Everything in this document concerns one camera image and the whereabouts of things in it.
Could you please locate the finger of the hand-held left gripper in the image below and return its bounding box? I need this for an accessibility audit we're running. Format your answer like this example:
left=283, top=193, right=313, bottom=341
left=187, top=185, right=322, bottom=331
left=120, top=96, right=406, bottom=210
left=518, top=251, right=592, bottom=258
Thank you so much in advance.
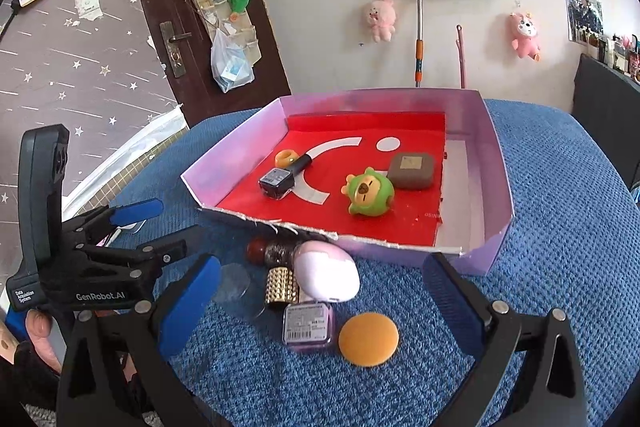
left=80, top=224, right=211, bottom=278
left=62, top=200, right=165, bottom=248

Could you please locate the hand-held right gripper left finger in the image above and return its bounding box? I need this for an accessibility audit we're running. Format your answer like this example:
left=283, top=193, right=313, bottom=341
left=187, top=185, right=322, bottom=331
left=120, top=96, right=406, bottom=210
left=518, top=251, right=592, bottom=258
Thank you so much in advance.
left=56, top=253, right=222, bottom=427

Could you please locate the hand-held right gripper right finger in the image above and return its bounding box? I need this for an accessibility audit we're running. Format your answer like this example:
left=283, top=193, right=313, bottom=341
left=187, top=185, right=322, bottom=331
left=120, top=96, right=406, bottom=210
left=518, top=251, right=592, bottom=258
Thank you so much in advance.
left=422, top=252, right=587, bottom=427

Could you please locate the clear plastic cup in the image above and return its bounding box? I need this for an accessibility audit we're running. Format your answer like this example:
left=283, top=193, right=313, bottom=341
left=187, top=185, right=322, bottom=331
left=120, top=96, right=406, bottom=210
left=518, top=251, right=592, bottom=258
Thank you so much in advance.
left=215, top=263, right=268, bottom=320

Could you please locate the gold studded cap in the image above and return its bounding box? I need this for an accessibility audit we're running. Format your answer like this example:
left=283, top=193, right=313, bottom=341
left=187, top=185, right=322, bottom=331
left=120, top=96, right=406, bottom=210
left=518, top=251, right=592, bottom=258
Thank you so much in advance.
left=264, top=266, right=300, bottom=310

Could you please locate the orange round lid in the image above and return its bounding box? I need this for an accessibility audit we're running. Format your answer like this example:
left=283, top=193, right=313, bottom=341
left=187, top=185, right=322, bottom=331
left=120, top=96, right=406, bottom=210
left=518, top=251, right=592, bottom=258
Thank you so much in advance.
left=338, top=312, right=400, bottom=367

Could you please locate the pink nail polish bottle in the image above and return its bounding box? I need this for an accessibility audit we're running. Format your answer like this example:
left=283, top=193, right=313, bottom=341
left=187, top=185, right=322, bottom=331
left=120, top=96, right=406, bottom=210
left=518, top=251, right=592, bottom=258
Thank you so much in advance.
left=282, top=302, right=337, bottom=349

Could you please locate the dark nail polish bottle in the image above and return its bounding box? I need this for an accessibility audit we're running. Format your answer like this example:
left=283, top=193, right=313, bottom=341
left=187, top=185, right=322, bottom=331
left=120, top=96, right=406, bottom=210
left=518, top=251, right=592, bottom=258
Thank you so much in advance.
left=258, top=153, right=314, bottom=200

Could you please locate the green capybara toy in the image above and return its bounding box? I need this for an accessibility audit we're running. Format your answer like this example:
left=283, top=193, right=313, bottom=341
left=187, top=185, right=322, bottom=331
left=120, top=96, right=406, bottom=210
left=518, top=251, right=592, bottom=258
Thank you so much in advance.
left=341, top=167, right=396, bottom=218

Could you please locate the brown square case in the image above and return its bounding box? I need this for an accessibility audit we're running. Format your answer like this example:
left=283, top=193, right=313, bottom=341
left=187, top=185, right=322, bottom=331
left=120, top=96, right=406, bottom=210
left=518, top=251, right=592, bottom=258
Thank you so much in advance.
left=387, top=152, right=436, bottom=190

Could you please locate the purple cardboard box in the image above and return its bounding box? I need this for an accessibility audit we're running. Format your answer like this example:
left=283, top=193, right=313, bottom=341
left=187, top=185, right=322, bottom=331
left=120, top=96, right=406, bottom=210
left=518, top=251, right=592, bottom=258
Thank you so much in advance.
left=181, top=88, right=515, bottom=278

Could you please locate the person's left hand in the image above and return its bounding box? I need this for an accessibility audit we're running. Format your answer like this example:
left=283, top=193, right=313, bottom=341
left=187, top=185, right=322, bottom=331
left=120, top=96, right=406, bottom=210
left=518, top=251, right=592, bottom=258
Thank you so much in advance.
left=0, top=309, right=63, bottom=373

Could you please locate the white square device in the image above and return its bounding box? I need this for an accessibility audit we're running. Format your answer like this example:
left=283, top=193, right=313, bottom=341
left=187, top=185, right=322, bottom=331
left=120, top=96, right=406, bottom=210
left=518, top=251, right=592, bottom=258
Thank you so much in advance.
left=114, top=219, right=148, bottom=239

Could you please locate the white plastic sheet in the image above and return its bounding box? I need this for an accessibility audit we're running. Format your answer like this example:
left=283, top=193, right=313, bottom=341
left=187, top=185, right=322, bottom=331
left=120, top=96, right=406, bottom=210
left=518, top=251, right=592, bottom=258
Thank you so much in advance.
left=62, top=104, right=188, bottom=228

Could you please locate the blue textured blanket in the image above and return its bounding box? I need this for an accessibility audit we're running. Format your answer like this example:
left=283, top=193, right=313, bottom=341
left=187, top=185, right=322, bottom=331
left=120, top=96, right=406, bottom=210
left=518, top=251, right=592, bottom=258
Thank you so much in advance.
left=145, top=99, right=640, bottom=427

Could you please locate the glitter bottle with red cap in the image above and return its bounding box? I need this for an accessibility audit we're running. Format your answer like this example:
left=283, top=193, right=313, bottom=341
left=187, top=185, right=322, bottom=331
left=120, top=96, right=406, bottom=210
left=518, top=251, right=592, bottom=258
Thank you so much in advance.
left=246, top=237, right=306, bottom=267

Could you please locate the white egg-shaped case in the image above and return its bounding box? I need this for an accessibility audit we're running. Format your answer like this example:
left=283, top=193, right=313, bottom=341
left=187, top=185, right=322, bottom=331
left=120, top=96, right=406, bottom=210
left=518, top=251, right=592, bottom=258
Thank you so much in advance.
left=292, top=241, right=361, bottom=304

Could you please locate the clear plastic bag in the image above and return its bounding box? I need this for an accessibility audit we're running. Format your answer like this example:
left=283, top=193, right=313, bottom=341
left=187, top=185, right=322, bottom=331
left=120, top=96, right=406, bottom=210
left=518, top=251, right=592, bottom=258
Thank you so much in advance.
left=210, top=28, right=256, bottom=94

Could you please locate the red printed box liner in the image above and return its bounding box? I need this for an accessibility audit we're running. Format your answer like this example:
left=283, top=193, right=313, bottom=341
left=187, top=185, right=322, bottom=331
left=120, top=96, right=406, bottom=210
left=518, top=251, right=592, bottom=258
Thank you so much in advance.
left=214, top=111, right=447, bottom=249

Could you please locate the pink hook stick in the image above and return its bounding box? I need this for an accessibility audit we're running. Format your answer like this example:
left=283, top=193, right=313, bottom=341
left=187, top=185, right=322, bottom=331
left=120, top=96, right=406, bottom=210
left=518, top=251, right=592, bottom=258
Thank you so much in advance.
left=455, top=25, right=468, bottom=88

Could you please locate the dark cloth covered table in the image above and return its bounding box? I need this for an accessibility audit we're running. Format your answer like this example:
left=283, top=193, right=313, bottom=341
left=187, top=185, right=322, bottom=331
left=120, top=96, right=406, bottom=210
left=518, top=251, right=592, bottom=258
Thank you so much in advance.
left=571, top=53, right=640, bottom=188

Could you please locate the pink plush with white face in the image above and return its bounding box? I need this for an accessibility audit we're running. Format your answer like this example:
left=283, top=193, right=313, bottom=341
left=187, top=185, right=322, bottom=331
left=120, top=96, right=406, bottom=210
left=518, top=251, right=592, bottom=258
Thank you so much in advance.
left=509, top=11, right=542, bottom=62

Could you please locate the light pink pig plush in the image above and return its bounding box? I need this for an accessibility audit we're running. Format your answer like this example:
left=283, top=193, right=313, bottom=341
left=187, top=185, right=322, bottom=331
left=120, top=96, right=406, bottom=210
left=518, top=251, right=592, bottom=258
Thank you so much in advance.
left=364, top=0, right=397, bottom=42

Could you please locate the row of cosmetic bottles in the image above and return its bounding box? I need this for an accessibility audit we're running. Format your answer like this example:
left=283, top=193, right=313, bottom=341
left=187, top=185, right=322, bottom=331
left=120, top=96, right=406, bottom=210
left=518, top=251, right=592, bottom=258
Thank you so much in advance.
left=585, top=32, right=640, bottom=82

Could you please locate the metal door handle plate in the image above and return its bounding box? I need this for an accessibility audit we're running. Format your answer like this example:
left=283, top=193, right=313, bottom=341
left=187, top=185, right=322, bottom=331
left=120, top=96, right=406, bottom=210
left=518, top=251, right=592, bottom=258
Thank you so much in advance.
left=159, top=21, right=193, bottom=78

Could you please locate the silver and orange mop handle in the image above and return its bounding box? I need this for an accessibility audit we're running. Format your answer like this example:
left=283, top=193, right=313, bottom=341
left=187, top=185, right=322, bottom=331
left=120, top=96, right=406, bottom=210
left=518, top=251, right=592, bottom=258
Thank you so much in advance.
left=412, top=0, right=427, bottom=88

